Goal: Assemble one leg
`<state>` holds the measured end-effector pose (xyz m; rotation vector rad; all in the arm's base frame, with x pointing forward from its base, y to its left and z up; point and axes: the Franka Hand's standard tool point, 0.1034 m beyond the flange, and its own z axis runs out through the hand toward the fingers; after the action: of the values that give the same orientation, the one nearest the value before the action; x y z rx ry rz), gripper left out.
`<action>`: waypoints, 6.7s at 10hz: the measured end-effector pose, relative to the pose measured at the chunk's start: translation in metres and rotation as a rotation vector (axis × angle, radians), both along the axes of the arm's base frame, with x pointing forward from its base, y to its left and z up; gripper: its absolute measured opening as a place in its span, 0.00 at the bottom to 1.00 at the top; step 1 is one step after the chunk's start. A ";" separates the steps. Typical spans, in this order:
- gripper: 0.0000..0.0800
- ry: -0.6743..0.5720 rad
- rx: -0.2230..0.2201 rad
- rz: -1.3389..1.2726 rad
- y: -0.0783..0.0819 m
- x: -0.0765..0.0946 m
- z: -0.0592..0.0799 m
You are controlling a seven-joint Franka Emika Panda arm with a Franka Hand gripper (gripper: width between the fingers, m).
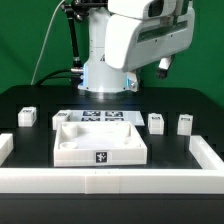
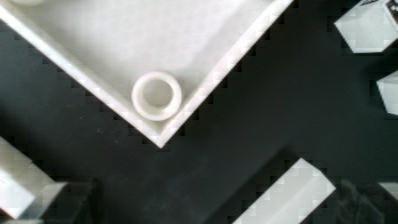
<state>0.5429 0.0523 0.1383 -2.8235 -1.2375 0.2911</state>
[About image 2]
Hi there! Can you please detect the white table leg block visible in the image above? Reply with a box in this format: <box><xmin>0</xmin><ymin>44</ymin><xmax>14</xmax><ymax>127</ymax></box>
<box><xmin>377</xmin><ymin>70</ymin><xmax>398</xmax><ymax>116</ymax></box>

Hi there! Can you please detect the white table leg with tag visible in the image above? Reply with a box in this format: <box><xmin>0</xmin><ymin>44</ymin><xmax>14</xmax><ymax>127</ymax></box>
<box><xmin>334</xmin><ymin>0</ymin><xmax>398</xmax><ymax>53</ymax></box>

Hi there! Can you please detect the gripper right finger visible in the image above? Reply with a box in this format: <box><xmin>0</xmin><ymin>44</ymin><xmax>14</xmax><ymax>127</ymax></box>
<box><xmin>332</xmin><ymin>180</ymin><xmax>398</xmax><ymax>224</ymax></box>

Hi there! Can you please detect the white square tabletop tray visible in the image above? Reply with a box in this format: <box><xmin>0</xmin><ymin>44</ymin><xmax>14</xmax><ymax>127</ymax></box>
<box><xmin>0</xmin><ymin>0</ymin><xmax>293</xmax><ymax>146</ymax></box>

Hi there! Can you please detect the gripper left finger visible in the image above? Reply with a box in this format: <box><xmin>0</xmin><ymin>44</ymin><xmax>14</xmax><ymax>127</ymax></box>
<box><xmin>41</xmin><ymin>179</ymin><xmax>105</xmax><ymax>224</ymax></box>

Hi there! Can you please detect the white U-shaped fence wall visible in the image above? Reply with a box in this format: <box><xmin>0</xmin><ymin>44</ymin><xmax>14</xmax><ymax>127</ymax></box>
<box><xmin>233</xmin><ymin>159</ymin><xmax>336</xmax><ymax>224</ymax></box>

